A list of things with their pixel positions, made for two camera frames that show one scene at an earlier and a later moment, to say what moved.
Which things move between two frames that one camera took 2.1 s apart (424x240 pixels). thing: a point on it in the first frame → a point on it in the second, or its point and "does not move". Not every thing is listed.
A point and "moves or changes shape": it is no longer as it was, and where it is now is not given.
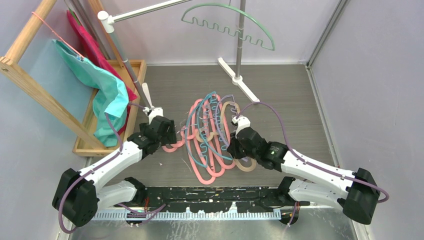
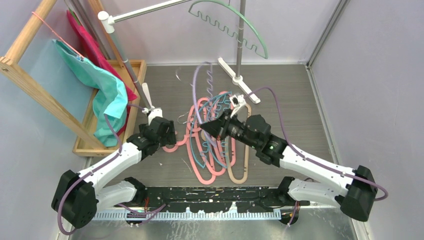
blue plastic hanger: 212,94 → 208,99
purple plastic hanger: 215,114 → 210,91
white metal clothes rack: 105,18 does not move
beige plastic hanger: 201,135 → 204,134
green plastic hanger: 272,48 moves or changes shape
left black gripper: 169,137 does not move
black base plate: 213,199 does not move
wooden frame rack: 9,67 does not move
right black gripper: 233,147 → 215,127
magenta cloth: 92,52 does not move
